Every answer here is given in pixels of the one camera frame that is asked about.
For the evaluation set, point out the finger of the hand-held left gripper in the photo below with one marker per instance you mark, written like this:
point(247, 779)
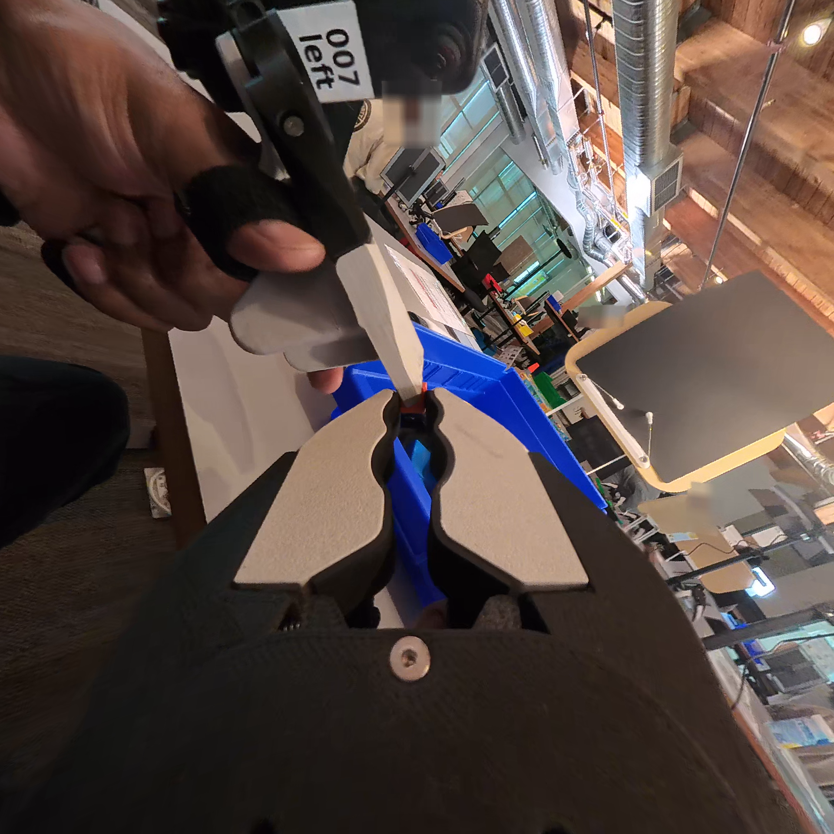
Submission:
point(384, 313)
point(332, 357)

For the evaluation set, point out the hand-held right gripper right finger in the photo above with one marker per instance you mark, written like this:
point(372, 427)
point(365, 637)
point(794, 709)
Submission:
point(508, 515)

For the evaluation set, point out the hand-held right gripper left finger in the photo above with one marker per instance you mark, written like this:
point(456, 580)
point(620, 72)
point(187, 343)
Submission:
point(313, 515)

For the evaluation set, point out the small red plastic block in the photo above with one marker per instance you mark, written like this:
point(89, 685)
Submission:
point(413, 406)

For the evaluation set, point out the large blue plastic bin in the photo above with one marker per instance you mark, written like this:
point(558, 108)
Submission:
point(521, 417)

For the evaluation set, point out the person's left hand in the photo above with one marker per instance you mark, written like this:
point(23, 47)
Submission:
point(98, 163)

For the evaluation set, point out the white printed paper sheet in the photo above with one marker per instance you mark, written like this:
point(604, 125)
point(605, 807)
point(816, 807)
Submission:
point(423, 286)

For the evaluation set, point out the small blue bin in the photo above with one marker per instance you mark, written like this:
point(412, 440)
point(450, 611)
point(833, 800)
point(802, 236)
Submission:
point(435, 244)

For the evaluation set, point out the computer monitor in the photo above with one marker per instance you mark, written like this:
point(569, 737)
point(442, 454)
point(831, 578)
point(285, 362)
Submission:
point(417, 173)

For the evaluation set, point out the printed floor marker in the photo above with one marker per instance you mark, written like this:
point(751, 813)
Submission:
point(158, 493)

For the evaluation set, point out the pale wooden board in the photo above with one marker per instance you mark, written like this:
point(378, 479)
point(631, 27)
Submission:
point(684, 531)

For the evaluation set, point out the black board with wood rim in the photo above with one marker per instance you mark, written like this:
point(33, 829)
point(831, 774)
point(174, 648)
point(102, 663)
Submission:
point(703, 371)

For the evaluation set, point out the person's leg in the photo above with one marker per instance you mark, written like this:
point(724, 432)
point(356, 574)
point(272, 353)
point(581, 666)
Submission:
point(58, 443)

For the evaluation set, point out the silver ventilation duct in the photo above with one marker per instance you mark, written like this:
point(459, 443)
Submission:
point(541, 52)

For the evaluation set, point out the silver duct with vent grille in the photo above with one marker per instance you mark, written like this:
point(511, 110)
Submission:
point(642, 98)

